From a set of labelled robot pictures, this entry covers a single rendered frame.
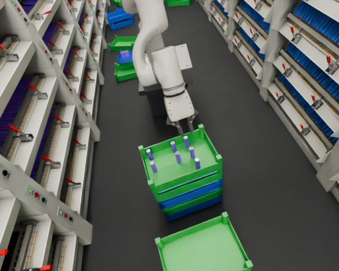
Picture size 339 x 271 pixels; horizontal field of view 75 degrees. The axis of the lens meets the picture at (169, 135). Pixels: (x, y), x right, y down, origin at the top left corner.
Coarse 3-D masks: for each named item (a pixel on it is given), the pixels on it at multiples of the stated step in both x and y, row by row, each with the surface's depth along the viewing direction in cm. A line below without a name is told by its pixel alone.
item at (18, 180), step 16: (0, 160) 69; (16, 176) 74; (16, 192) 72; (48, 192) 89; (32, 208) 79; (48, 208) 87; (64, 208) 97; (64, 224) 94; (80, 224) 107; (80, 240) 108
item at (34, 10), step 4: (40, 0) 132; (44, 0) 137; (36, 4) 127; (40, 4) 130; (36, 8) 124; (40, 8) 127; (32, 12) 119; (36, 12) 123; (28, 16) 115; (32, 16) 118; (32, 20) 115
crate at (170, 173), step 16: (160, 144) 99; (176, 144) 103; (192, 144) 102; (208, 144) 99; (144, 160) 99; (160, 160) 99; (176, 160) 97; (192, 160) 96; (208, 160) 95; (160, 176) 94; (176, 176) 92; (192, 176) 89
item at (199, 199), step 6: (210, 192) 110; (216, 192) 106; (198, 198) 104; (204, 198) 107; (210, 198) 109; (180, 204) 104; (186, 204) 105; (192, 204) 107; (162, 210) 102; (168, 210) 104; (174, 210) 106
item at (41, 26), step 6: (54, 0) 141; (60, 0) 151; (48, 6) 133; (54, 6) 138; (42, 12) 126; (54, 12) 137; (48, 18) 126; (36, 24) 115; (42, 24) 116; (48, 24) 126; (42, 30) 116; (42, 36) 115
